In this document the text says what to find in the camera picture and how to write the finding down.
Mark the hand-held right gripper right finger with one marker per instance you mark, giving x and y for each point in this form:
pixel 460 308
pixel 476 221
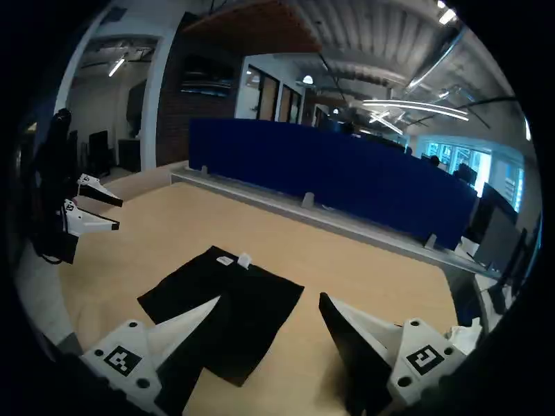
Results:
pixel 403 346

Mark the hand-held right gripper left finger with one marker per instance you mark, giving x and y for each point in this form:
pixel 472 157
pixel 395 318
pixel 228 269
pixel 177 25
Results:
pixel 130 346

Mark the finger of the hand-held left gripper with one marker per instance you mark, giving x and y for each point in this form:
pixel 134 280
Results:
pixel 82 219
pixel 97 190

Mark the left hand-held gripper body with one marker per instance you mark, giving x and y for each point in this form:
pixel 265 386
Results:
pixel 52 182

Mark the black towel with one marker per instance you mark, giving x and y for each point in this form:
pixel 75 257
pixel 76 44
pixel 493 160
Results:
pixel 234 303

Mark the heap of white towels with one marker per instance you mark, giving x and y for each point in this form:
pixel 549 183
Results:
pixel 464 338

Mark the black monitor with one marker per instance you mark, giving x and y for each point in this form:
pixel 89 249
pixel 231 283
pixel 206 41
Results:
pixel 498 242

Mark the blue desk screen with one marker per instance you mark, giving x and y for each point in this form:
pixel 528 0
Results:
pixel 329 182

